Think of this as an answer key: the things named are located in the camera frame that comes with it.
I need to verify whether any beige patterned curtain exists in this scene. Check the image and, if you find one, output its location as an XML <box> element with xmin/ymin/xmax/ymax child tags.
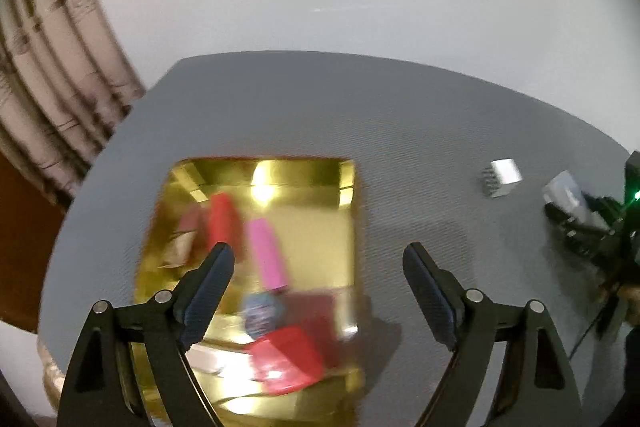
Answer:
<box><xmin>0</xmin><ymin>0</ymin><xmax>147</xmax><ymax>212</ymax></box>

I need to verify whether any red rectangular box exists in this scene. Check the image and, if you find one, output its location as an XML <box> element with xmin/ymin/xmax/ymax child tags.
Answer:
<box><xmin>206</xmin><ymin>193</ymin><xmax>246</xmax><ymax>258</ymax></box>

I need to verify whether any pink clear plastic case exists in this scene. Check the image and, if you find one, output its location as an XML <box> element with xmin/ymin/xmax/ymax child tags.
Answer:
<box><xmin>247</xmin><ymin>217</ymin><xmax>290</xmax><ymax>293</ymax></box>

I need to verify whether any grey mesh mat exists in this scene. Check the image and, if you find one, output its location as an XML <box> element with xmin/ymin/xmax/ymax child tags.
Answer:
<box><xmin>37</xmin><ymin>51</ymin><xmax>636</xmax><ymax>427</ymax></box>

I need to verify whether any small blue cartoon tin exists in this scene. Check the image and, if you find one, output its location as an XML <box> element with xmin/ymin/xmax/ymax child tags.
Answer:
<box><xmin>242</xmin><ymin>291</ymin><xmax>287</xmax><ymax>340</ymax></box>

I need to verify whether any beige shiny cloth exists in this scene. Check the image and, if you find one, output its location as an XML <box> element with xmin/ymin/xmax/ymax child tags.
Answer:
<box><xmin>37</xmin><ymin>339</ymin><xmax>68</xmax><ymax>410</ymax></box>

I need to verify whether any red and gold tin box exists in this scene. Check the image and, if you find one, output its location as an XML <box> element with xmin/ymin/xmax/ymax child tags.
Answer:
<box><xmin>132</xmin><ymin>156</ymin><xmax>373</xmax><ymax>425</ymax></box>

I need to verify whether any red rounded box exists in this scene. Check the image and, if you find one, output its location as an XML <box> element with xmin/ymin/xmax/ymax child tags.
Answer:
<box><xmin>247</xmin><ymin>326</ymin><xmax>328</xmax><ymax>397</ymax></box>

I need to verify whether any brown wooden furniture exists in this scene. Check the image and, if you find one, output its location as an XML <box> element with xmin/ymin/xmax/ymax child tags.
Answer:
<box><xmin>0</xmin><ymin>152</ymin><xmax>68</xmax><ymax>335</ymax></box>

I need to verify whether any black and white patterned box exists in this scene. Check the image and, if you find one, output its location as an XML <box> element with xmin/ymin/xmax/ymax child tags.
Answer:
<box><xmin>481</xmin><ymin>158</ymin><xmax>523</xmax><ymax>198</ymax></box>

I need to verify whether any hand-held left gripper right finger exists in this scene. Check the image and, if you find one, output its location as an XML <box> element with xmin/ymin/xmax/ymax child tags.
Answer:
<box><xmin>402</xmin><ymin>242</ymin><xmax>583</xmax><ymax>427</ymax></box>

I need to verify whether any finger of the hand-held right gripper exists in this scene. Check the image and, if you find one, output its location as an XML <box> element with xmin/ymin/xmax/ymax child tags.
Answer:
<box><xmin>582</xmin><ymin>193</ymin><xmax>626</xmax><ymax>223</ymax></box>
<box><xmin>544</xmin><ymin>203</ymin><xmax>613</xmax><ymax>260</ymax></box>

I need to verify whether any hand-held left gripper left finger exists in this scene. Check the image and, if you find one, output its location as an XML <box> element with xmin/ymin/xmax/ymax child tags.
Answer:
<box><xmin>56</xmin><ymin>242</ymin><xmax>236</xmax><ymax>427</ymax></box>

